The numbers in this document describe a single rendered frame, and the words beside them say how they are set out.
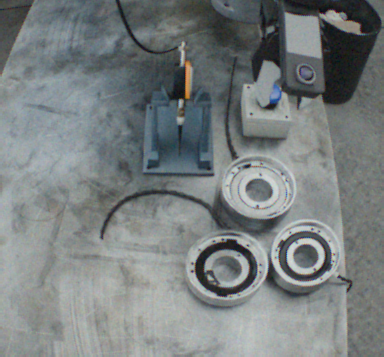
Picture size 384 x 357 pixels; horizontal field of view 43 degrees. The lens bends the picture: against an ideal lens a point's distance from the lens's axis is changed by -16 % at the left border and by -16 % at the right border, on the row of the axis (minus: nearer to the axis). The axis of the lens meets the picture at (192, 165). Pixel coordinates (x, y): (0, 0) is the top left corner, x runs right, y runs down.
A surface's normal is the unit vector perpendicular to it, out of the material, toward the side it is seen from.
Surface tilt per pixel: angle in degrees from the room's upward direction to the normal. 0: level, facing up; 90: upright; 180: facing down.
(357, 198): 0
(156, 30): 0
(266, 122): 90
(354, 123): 0
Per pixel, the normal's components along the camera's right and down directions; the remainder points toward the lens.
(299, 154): 0.06, -0.58
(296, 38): 0.09, -0.12
